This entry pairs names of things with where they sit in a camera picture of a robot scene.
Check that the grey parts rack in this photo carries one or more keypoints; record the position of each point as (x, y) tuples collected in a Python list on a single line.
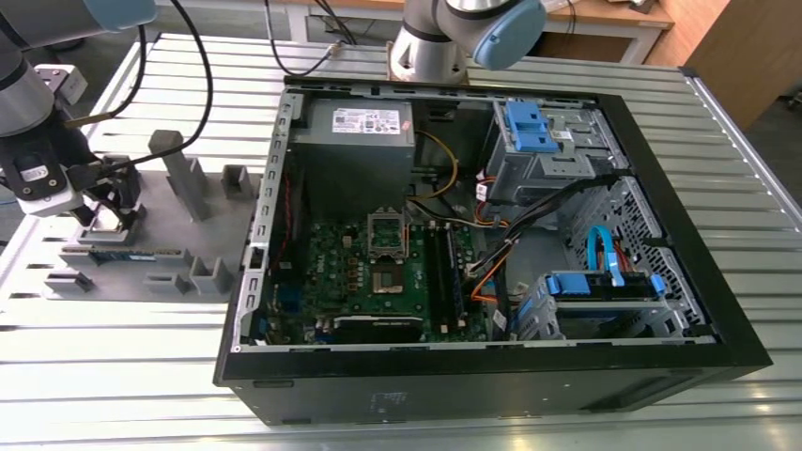
[(149, 230)]

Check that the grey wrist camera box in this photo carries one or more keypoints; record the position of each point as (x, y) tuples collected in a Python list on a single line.
[(62, 84)]

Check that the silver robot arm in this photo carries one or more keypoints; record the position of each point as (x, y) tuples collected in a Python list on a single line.
[(21, 94)]

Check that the black PC case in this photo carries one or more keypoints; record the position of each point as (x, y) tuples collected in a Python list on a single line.
[(476, 376)]

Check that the green motherboard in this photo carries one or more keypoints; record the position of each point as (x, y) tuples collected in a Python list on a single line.
[(325, 282)]

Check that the black graphics card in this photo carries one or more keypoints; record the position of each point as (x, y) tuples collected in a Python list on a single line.
[(376, 331)]

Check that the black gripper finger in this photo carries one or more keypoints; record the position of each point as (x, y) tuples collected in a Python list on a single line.
[(129, 192), (88, 206)]

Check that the grey metal drive cage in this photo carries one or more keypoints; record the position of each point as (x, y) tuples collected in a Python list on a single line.
[(563, 169)]

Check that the grey power supply unit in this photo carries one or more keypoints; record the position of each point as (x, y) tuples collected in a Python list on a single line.
[(351, 174)]

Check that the hard disk in blue carrier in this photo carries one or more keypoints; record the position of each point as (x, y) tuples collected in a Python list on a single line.
[(567, 285)]

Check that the CPU with silver top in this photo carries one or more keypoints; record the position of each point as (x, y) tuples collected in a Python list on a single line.
[(108, 227)]

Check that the black RAM slot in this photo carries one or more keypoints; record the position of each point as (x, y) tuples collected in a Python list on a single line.
[(435, 282), (440, 282), (447, 282)]

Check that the wooden cabinet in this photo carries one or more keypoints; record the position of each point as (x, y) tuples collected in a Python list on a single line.
[(739, 56)]

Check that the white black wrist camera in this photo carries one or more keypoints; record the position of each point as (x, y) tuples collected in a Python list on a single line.
[(44, 202)]

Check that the blue disk carrier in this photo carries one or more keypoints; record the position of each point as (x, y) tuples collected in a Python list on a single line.
[(523, 127)]

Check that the wooden desk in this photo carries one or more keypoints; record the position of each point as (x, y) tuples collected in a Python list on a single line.
[(601, 47)]

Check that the grey metal disk bay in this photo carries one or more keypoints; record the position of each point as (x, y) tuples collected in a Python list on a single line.
[(539, 324)]

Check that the CPU socket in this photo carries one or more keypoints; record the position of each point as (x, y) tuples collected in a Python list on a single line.
[(388, 282)]

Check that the RAM stick blue label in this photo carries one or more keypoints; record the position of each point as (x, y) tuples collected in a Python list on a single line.
[(121, 257)]

